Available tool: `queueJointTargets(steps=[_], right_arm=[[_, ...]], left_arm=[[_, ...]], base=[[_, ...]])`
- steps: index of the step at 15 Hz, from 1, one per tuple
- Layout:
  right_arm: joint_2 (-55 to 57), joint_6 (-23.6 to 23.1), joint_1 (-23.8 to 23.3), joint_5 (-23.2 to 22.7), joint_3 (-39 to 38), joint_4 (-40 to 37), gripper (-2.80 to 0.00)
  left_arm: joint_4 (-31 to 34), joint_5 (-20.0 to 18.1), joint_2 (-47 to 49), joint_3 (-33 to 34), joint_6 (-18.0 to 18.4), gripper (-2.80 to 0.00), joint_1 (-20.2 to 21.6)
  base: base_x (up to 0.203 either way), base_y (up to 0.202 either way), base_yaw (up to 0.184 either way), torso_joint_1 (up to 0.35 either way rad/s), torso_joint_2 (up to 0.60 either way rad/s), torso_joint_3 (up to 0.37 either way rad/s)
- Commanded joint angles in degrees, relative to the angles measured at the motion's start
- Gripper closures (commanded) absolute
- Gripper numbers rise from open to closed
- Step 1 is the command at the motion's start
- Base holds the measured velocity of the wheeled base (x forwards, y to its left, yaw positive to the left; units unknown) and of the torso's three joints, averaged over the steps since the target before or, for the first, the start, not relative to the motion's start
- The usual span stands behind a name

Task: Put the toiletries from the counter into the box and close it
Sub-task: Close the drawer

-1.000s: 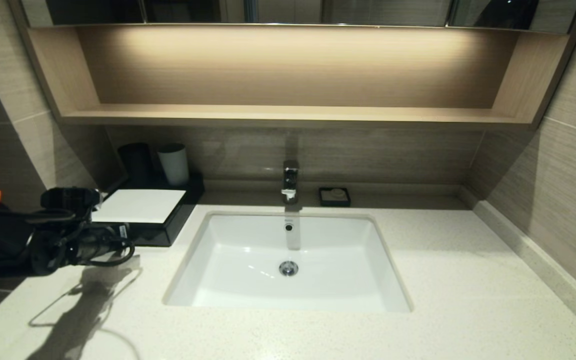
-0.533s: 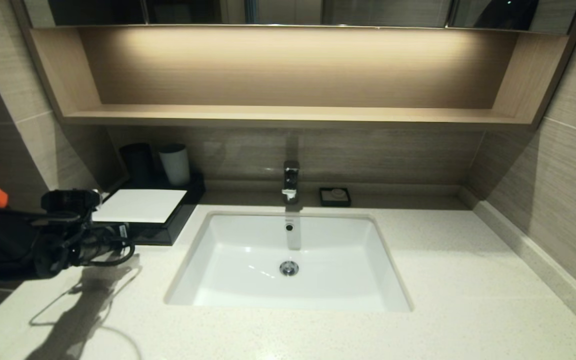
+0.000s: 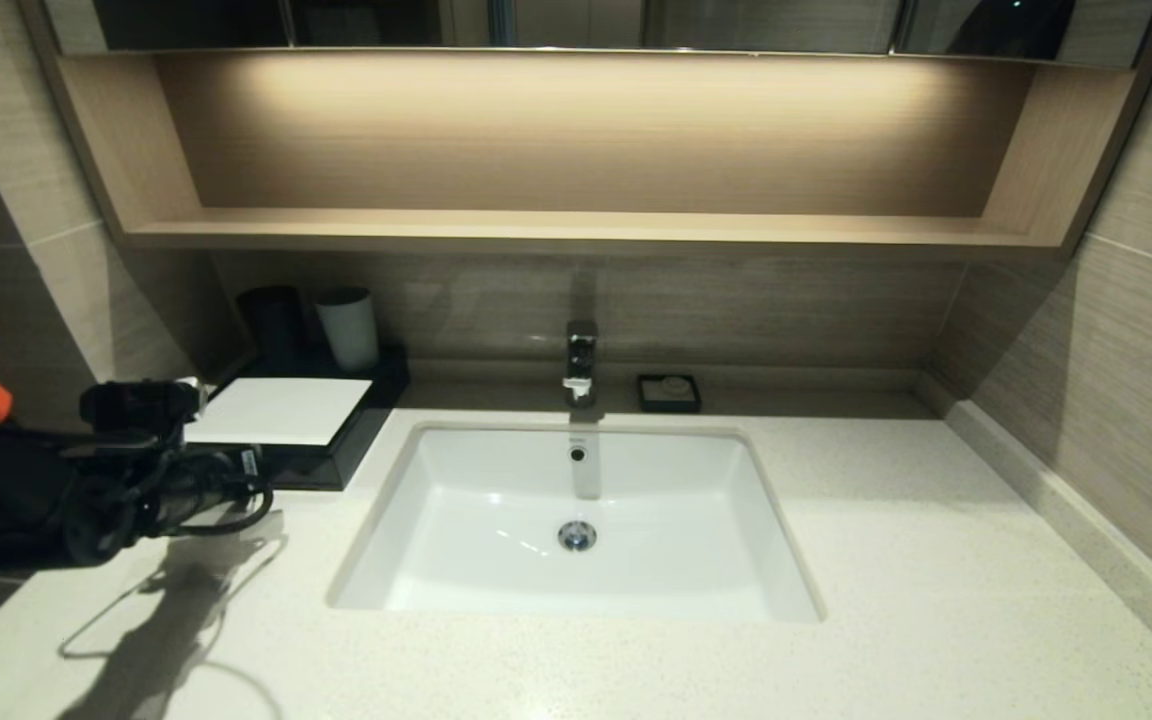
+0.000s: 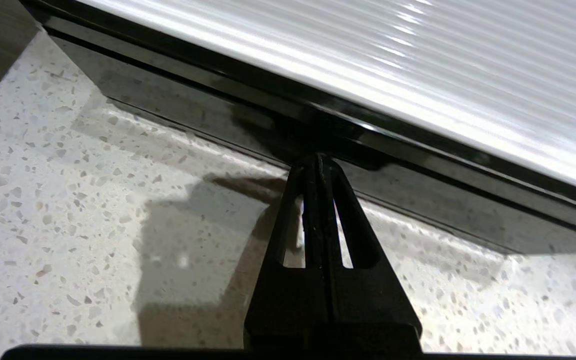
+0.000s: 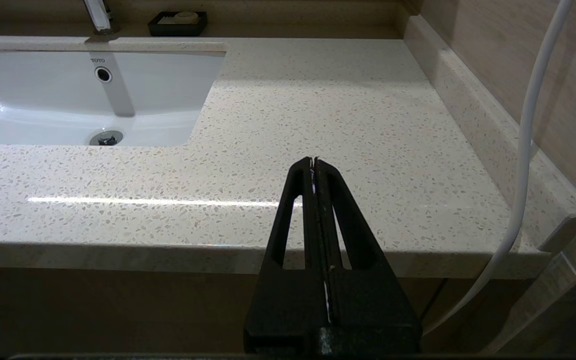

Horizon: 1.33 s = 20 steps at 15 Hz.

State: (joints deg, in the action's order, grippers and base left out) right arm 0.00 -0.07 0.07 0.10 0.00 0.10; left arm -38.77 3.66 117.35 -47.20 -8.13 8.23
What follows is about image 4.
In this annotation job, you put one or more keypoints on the black amenity box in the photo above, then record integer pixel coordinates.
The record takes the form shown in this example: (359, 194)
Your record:
(268, 87)

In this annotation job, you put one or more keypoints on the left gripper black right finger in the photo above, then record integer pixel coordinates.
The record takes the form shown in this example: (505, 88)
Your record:
(373, 305)

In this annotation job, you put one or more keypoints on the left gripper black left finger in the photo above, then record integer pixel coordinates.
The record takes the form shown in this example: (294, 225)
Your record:
(288, 305)

